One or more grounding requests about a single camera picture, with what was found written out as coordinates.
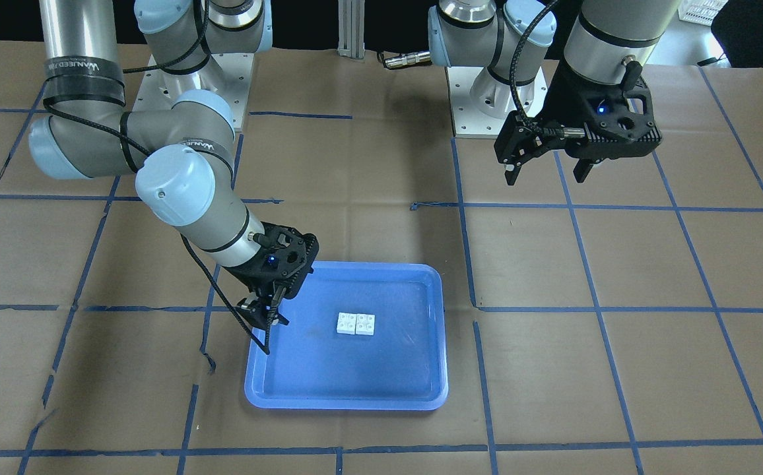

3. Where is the blue plastic tray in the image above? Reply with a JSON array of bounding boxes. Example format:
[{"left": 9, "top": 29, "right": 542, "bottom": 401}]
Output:
[{"left": 244, "top": 261, "right": 449, "bottom": 411}]

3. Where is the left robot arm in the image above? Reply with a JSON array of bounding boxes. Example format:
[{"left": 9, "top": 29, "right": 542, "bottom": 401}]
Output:
[{"left": 428, "top": 1, "right": 679, "bottom": 185}]

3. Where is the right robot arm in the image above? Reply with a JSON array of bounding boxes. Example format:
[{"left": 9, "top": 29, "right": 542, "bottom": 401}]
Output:
[{"left": 28, "top": 1, "right": 318, "bottom": 330}]

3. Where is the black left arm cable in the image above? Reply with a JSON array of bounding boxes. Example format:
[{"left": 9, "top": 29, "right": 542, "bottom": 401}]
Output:
[{"left": 510, "top": 0, "right": 587, "bottom": 136}]

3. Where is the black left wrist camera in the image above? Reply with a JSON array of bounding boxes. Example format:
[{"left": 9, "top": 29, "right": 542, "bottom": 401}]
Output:
[{"left": 568, "top": 61, "right": 663, "bottom": 162}]

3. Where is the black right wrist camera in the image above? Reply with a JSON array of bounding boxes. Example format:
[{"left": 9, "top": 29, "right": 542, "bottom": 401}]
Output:
[{"left": 228, "top": 222, "right": 320, "bottom": 300}]

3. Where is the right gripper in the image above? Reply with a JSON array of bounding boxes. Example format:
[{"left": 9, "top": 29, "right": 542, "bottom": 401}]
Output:
[{"left": 236, "top": 277, "right": 300, "bottom": 332}]

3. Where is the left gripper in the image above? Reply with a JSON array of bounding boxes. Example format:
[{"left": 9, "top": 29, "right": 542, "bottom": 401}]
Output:
[{"left": 494, "top": 66, "right": 601, "bottom": 185}]

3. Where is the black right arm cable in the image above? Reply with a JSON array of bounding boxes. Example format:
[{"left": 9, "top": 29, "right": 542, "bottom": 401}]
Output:
[{"left": 42, "top": 0, "right": 271, "bottom": 356}]

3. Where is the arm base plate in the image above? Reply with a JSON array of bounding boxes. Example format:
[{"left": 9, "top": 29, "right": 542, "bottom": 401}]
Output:
[
  {"left": 445, "top": 62, "right": 515, "bottom": 139},
  {"left": 132, "top": 52, "right": 255, "bottom": 133}
]

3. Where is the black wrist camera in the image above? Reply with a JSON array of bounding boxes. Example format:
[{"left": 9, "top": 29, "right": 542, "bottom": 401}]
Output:
[
  {"left": 568, "top": 61, "right": 663, "bottom": 162},
  {"left": 228, "top": 222, "right": 320, "bottom": 300}
]

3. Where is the aluminium frame post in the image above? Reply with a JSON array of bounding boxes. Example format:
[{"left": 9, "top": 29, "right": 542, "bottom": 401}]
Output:
[{"left": 337, "top": 0, "right": 366, "bottom": 62}]

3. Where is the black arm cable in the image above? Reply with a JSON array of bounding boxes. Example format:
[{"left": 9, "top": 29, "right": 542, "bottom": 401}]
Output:
[
  {"left": 42, "top": 0, "right": 271, "bottom": 356},
  {"left": 510, "top": 0, "right": 587, "bottom": 136}
]

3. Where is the white block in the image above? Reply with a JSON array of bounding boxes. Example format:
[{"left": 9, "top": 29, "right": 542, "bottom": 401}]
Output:
[
  {"left": 354, "top": 313, "right": 376, "bottom": 336},
  {"left": 336, "top": 312, "right": 357, "bottom": 334}
]

